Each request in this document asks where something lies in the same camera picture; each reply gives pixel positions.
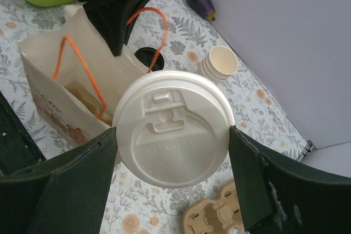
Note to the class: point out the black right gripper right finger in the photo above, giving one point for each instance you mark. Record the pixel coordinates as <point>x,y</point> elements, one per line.
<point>278,194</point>

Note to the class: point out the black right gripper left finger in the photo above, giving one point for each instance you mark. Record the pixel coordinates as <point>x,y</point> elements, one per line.
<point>65,194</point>

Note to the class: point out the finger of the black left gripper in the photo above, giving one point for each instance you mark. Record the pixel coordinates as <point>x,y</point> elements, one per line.
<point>109,17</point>

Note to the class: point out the brown paper takeout bag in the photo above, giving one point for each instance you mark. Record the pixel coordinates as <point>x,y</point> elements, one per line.
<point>52,67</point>

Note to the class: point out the white plastic cup lid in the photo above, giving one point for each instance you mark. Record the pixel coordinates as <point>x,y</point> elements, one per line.
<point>172,128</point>

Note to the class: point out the brown cardboard carrier single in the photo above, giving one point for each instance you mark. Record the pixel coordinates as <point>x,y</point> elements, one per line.
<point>93,103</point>

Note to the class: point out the brown cardboard cup carrier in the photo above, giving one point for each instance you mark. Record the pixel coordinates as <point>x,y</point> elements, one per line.
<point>219,215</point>

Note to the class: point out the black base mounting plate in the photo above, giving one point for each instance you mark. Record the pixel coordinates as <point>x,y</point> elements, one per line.
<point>18,149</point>

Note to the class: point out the purple eggplant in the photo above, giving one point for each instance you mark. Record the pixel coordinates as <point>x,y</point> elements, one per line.
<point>204,8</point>

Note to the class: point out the stack of white paper cups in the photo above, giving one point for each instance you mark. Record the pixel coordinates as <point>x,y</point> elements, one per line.
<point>219,65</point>

